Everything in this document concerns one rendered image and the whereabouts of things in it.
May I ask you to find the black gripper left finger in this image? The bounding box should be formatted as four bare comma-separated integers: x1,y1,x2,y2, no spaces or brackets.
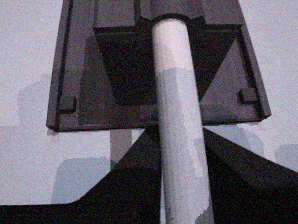
0,124,161,224

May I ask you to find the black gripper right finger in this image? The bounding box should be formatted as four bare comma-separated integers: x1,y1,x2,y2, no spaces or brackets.
202,127,298,224

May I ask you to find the white cylindrical rod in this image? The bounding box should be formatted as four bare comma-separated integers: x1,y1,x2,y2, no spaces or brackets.
152,18,214,224

